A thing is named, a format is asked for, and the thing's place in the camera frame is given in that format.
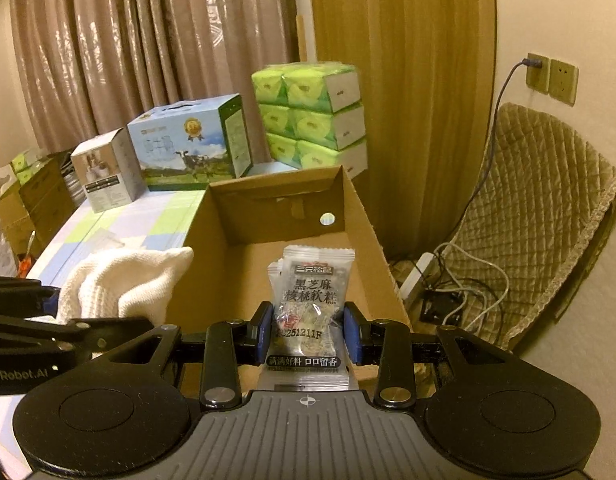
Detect quilted brown chair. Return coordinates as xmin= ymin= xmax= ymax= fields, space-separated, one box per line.
xmin=442 ymin=103 xmax=616 ymax=350

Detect white knit cloth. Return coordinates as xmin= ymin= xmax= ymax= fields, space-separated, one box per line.
xmin=56 ymin=247 xmax=194 ymax=326

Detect white humidifier product box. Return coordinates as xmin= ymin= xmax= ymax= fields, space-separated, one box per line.
xmin=70 ymin=127 xmax=146 ymax=212

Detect checkered blue green tablecloth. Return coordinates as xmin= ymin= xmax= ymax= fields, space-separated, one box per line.
xmin=0 ymin=191 xmax=204 ymax=479

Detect wall power socket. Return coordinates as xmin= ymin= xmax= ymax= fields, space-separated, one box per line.
xmin=524 ymin=53 xmax=550 ymax=94

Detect golden yellow curtain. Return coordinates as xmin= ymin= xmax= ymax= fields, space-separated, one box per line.
xmin=312 ymin=0 xmax=496 ymax=256

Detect brown pleated curtain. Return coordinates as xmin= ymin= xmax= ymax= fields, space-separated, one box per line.
xmin=11 ymin=0 xmax=297 ymax=162

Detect green tissue pack stack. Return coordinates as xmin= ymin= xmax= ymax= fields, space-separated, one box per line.
xmin=252 ymin=62 xmax=368 ymax=179

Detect stacked cardboard boxes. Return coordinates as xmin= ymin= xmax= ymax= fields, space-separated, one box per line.
xmin=0 ymin=156 xmax=77 ymax=258

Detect black sesame snack packet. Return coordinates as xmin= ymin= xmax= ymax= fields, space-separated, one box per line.
xmin=258 ymin=245 xmax=356 ymax=392

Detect open brown cardboard box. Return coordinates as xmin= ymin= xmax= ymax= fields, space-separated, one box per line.
xmin=165 ymin=164 xmax=414 ymax=396

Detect white power strip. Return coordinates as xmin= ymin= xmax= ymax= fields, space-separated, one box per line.
xmin=398 ymin=252 xmax=439 ymax=309

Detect blue milk carton box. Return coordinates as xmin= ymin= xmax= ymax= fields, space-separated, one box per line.
xmin=127 ymin=93 xmax=253 ymax=191

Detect black charger cable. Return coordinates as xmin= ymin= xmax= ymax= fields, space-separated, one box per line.
xmin=435 ymin=58 xmax=545 ymax=271

